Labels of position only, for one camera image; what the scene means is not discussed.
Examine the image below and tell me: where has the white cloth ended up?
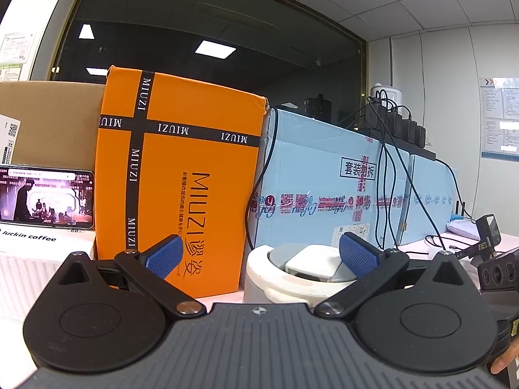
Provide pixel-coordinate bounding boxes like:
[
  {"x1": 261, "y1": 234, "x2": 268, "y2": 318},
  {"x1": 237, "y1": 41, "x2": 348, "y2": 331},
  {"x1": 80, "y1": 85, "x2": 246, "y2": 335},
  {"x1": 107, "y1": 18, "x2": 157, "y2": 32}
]
[{"x1": 446, "y1": 219, "x2": 481, "y2": 239}]

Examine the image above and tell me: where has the smartphone with lit screen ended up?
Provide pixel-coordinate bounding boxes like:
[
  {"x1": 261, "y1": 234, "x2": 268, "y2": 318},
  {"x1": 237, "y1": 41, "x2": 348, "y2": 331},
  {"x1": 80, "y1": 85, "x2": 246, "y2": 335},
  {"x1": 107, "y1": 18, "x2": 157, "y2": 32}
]
[{"x1": 0, "y1": 164, "x2": 95, "y2": 230}]

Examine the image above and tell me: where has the white printed box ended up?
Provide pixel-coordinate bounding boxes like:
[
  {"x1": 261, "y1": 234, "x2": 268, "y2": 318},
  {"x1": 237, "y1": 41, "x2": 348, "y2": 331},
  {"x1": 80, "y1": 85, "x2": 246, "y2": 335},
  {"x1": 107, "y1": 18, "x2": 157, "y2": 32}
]
[{"x1": 0, "y1": 221, "x2": 97, "y2": 325}]

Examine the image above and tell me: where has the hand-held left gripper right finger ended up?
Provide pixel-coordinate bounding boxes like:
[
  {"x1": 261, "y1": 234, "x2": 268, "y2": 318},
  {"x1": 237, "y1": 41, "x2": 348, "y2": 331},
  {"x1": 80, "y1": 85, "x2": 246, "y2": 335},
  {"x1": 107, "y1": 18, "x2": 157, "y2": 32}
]
[{"x1": 315, "y1": 232, "x2": 481, "y2": 320}]

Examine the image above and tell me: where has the brown cardboard box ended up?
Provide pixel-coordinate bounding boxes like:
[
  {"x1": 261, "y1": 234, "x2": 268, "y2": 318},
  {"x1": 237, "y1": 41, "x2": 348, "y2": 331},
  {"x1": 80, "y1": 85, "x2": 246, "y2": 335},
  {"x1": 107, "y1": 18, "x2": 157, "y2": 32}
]
[{"x1": 0, "y1": 81, "x2": 107, "y2": 171}]

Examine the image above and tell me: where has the blue framed notice board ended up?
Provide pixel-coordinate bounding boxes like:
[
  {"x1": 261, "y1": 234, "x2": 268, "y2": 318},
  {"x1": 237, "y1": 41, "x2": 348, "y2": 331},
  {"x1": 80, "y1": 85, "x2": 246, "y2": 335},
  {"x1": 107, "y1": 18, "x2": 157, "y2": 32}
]
[{"x1": 478, "y1": 76, "x2": 519, "y2": 158}]

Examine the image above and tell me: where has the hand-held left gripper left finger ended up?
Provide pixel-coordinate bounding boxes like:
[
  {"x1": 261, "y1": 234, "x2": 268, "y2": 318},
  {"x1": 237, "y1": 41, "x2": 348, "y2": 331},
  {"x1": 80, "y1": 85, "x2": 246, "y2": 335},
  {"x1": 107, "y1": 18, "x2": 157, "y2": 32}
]
[{"x1": 53, "y1": 235, "x2": 205, "y2": 319}]

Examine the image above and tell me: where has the person's right hand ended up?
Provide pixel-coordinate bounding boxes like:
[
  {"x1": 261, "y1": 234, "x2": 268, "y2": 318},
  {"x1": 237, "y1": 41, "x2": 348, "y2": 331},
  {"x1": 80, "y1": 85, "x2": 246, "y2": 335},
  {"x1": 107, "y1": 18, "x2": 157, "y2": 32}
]
[{"x1": 490, "y1": 346, "x2": 519, "y2": 376}]

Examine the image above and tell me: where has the small light blue carton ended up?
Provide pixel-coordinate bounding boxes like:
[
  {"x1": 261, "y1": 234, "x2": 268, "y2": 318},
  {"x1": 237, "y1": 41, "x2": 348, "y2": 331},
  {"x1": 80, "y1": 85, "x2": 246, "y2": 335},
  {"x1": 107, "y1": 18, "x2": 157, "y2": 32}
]
[{"x1": 407, "y1": 152, "x2": 455, "y2": 244}]

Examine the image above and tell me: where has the white round container grey lid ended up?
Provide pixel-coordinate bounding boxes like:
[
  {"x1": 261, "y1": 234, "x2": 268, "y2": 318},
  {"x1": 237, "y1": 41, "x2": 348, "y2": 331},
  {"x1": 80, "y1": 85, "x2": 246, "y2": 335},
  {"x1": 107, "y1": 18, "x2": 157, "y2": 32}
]
[{"x1": 245, "y1": 244, "x2": 366, "y2": 305}]

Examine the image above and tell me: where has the dark glass window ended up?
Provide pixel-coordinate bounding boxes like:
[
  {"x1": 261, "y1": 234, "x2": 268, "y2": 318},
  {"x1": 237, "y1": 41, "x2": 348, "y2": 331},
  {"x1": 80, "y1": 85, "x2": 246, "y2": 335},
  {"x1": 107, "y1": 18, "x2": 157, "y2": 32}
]
[{"x1": 52, "y1": 0, "x2": 369, "y2": 131}]

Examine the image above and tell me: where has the green wall notice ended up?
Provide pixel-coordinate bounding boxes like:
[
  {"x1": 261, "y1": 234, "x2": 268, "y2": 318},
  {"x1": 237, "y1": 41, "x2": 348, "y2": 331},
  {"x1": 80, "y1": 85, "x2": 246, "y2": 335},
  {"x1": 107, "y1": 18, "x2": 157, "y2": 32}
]
[{"x1": 0, "y1": 64, "x2": 23, "y2": 83}]

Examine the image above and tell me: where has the large light blue carton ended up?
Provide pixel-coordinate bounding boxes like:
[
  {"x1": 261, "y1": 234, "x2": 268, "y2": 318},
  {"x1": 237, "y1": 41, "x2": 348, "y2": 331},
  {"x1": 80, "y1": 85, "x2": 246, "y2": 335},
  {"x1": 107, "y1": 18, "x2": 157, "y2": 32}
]
[{"x1": 245, "y1": 105, "x2": 411, "y2": 252}]

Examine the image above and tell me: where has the black power strip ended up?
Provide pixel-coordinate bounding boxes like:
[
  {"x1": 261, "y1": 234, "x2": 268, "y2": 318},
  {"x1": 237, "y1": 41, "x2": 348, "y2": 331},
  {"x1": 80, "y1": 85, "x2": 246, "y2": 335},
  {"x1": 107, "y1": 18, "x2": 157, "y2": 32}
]
[{"x1": 361, "y1": 129, "x2": 437, "y2": 162}]

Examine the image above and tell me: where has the white wall notice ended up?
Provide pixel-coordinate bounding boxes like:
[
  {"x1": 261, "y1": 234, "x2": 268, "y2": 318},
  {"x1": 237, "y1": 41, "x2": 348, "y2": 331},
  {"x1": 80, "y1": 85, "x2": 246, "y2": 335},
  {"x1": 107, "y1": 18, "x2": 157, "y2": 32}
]
[{"x1": 0, "y1": 31, "x2": 36, "y2": 64}]

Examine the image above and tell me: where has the orange box with black bands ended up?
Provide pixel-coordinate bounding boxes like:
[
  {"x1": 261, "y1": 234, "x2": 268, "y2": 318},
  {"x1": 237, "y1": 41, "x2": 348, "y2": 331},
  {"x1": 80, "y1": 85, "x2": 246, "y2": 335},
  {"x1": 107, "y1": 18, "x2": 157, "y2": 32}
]
[{"x1": 94, "y1": 65, "x2": 269, "y2": 294}]

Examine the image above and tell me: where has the row of black power adapters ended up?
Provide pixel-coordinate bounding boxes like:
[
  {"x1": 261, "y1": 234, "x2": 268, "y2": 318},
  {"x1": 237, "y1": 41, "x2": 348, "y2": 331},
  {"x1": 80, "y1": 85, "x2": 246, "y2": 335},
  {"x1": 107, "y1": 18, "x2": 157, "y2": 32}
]
[{"x1": 365, "y1": 102, "x2": 427, "y2": 149}]

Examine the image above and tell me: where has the black cable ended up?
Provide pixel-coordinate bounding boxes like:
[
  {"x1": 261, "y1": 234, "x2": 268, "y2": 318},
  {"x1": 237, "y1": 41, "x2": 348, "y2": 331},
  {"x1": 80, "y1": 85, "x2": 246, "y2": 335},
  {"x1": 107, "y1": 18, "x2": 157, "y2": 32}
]
[
  {"x1": 387, "y1": 142, "x2": 441, "y2": 250},
  {"x1": 435, "y1": 157, "x2": 473, "y2": 220},
  {"x1": 244, "y1": 188, "x2": 261, "y2": 251},
  {"x1": 374, "y1": 138, "x2": 401, "y2": 251}
]

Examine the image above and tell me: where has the white printed label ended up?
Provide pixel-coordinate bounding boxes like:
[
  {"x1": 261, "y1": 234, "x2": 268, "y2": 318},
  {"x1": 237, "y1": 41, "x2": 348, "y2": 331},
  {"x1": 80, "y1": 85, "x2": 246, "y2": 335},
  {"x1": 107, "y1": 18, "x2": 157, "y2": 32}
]
[{"x1": 0, "y1": 115, "x2": 22, "y2": 167}]

